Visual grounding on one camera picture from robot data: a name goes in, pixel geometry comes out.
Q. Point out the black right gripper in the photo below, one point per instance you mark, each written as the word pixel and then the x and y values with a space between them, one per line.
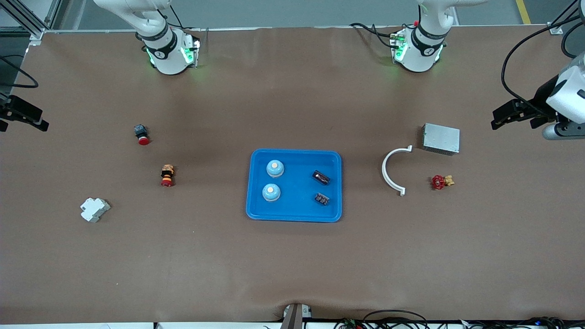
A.
pixel 18 111

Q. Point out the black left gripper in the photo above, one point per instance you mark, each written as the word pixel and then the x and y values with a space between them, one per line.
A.
pixel 540 101

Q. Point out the large dark brown capacitor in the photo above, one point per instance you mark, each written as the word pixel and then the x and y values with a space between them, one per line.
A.
pixel 321 177

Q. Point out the small brown printed capacitor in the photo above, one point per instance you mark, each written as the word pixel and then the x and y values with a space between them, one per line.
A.
pixel 322 199

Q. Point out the blue desk bell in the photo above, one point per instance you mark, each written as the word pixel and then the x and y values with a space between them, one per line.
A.
pixel 275 168
pixel 271 192

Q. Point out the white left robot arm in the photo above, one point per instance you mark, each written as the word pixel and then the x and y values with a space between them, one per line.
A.
pixel 422 52

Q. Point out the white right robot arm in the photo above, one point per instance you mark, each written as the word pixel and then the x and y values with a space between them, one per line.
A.
pixel 167 55

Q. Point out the blue plastic tray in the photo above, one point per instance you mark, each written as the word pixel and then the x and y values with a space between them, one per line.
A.
pixel 295 210

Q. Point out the perforated grey metal box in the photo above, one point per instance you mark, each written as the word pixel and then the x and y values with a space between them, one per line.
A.
pixel 441 138

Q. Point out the brass valve red handwheel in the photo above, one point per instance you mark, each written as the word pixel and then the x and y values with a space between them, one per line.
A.
pixel 438 182

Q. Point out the red button black base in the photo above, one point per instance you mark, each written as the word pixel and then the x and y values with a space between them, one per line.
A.
pixel 142 135

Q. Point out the white circuit breaker module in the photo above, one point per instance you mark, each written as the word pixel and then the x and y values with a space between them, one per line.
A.
pixel 94 209

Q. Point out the red yellow emergency button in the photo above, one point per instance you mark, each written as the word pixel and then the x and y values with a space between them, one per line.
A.
pixel 167 176

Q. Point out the brown table cover sheet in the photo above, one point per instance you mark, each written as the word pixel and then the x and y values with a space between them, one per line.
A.
pixel 292 265

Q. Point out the aluminium frame post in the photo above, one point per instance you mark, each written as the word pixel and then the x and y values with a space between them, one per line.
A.
pixel 555 29
pixel 37 33

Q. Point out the white curved plastic bracket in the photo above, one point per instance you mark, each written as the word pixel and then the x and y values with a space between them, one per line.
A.
pixel 384 170

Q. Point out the grey camera mounting post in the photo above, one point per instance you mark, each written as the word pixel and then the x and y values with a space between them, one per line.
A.
pixel 292 320

